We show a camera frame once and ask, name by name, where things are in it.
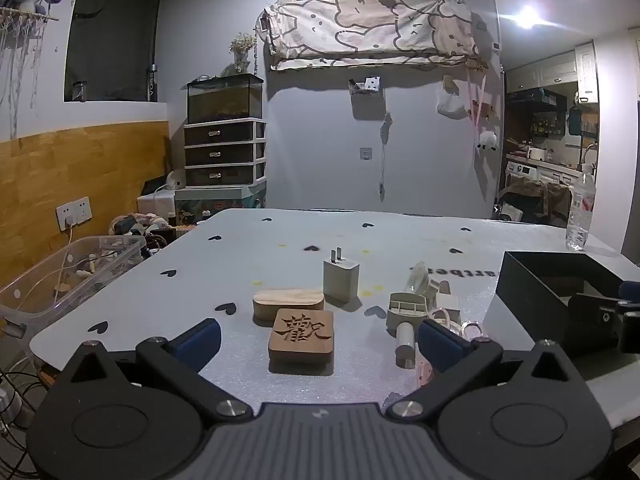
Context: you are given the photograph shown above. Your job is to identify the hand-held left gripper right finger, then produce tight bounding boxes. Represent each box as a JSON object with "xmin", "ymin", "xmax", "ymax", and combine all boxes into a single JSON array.
[{"xmin": 385, "ymin": 319, "xmax": 608, "ymax": 423}]

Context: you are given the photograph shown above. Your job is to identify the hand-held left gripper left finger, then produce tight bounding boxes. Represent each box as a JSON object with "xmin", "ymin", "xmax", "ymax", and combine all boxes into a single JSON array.
[{"xmin": 42, "ymin": 317, "xmax": 253, "ymax": 421}]

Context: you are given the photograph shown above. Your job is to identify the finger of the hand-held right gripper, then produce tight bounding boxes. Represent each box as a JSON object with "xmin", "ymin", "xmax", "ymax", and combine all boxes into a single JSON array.
[
  {"xmin": 619, "ymin": 281, "xmax": 640, "ymax": 353},
  {"xmin": 567, "ymin": 292, "xmax": 626, "ymax": 357}
]

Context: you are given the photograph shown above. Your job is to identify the beige divided tray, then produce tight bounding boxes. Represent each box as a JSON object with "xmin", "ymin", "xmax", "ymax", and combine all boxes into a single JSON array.
[{"xmin": 386, "ymin": 292, "xmax": 430, "ymax": 336}]

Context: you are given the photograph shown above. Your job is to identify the black box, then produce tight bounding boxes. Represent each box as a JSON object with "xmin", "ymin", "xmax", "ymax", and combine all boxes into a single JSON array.
[{"xmin": 495, "ymin": 251, "xmax": 640, "ymax": 361}]

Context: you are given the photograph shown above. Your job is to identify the plain oval wooden block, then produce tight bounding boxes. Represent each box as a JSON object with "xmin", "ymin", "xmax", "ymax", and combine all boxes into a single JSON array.
[{"xmin": 252, "ymin": 288, "xmax": 325, "ymax": 328}]

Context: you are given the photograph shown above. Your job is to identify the carved wooden block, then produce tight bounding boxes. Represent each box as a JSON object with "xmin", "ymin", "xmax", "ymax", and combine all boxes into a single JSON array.
[{"xmin": 268, "ymin": 308, "xmax": 335, "ymax": 376}]

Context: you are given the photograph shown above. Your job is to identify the white charger plug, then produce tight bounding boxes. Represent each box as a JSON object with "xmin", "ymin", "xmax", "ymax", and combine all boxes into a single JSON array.
[{"xmin": 323, "ymin": 247, "xmax": 361, "ymax": 303}]

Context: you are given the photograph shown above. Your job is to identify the clear plastic piece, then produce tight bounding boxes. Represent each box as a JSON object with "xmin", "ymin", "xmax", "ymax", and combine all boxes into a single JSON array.
[{"xmin": 410, "ymin": 261, "xmax": 442, "ymax": 297}]

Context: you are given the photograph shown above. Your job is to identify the clear water bottle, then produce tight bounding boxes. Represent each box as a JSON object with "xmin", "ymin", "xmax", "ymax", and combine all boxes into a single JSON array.
[{"xmin": 566, "ymin": 164, "xmax": 597, "ymax": 251}]

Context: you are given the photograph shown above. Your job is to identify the grey heart-print table cover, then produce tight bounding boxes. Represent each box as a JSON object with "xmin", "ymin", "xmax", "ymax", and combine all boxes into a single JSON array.
[{"xmin": 30, "ymin": 208, "xmax": 640, "ymax": 426}]

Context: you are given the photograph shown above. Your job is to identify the chair with brown cloth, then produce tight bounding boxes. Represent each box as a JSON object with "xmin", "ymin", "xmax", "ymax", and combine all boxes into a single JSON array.
[{"xmin": 497, "ymin": 180, "xmax": 571, "ymax": 226}]

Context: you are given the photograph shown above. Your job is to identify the pile of plush toys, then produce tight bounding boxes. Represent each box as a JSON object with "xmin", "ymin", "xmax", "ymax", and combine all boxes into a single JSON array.
[{"xmin": 109, "ymin": 212, "xmax": 168, "ymax": 236}]

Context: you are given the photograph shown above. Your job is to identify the white appliance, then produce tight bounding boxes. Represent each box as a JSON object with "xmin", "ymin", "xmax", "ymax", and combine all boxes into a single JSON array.
[{"xmin": 137, "ymin": 170, "xmax": 186, "ymax": 216}]

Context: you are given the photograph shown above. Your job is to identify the clear plastic storage bin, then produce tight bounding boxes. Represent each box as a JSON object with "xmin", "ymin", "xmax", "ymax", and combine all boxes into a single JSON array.
[{"xmin": 0, "ymin": 235, "xmax": 147, "ymax": 338}]

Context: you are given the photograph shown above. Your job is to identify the washing machine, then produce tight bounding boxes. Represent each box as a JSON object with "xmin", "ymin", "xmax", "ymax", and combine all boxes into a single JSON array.
[{"xmin": 506, "ymin": 160, "xmax": 541, "ymax": 183}]

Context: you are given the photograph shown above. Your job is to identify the white drawer unit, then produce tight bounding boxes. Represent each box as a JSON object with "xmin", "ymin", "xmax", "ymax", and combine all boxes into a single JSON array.
[{"xmin": 183, "ymin": 118, "xmax": 267, "ymax": 187}]

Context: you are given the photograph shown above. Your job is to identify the white kitchen cabinets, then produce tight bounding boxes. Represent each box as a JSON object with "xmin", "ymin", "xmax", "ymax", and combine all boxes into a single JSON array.
[{"xmin": 506, "ymin": 42, "xmax": 598, "ymax": 103}]

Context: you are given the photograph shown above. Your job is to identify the white hanging bag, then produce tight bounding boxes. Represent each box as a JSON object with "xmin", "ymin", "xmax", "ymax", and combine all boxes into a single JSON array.
[{"xmin": 436, "ymin": 76, "xmax": 468, "ymax": 120}]

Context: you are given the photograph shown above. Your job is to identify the glass fish tank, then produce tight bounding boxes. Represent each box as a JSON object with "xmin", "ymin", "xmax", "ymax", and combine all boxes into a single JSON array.
[{"xmin": 187, "ymin": 73, "xmax": 264, "ymax": 125}]

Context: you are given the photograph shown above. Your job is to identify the ceiling light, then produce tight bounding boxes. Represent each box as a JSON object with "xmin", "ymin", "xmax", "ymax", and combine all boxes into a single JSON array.
[{"xmin": 510, "ymin": 4, "xmax": 543, "ymax": 30}]

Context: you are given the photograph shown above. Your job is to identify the dried flower vase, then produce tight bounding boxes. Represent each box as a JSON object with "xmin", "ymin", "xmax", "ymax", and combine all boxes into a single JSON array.
[{"xmin": 230, "ymin": 33, "xmax": 257, "ymax": 73}]

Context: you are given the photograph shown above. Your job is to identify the dark window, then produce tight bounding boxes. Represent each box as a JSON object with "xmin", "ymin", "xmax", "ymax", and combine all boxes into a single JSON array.
[{"xmin": 65, "ymin": 0, "xmax": 166, "ymax": 103}]

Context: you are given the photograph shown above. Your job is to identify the printed blanket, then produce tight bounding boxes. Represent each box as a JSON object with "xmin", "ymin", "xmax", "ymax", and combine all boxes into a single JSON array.
[{"xmin": 260, "ymin": 0, "xmax": 481, "ymax": 71}]

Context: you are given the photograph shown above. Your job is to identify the white macrame hanging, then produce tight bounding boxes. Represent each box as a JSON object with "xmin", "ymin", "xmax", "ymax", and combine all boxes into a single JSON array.
[{"xmin": 0, "ymin": 5, "xmax": 60, "ymax": 138}]

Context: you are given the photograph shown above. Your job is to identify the white wall socket panel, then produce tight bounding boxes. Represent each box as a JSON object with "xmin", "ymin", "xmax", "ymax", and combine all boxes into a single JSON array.
[{"xmin": 56, "ymin": 197, "xmax": 92, "ymax": 231}]

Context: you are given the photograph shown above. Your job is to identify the hanging cable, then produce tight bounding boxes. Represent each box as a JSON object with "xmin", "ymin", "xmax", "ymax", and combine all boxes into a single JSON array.
[{"xmin": 377, "ymin": 112, "xmax": 393, "ymax": 201}]

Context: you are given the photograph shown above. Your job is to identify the black cables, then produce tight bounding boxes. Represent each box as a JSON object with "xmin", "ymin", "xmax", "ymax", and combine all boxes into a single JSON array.
[{"xmin": 0, "ymin": 355, "xmax": 51, "ymax": 476}]

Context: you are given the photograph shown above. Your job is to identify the clear wall holder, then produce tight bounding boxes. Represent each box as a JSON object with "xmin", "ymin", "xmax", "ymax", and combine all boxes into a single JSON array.
[{"xmin": 348, "ymin": 77, "xmax": 382, "ymax": 120}]

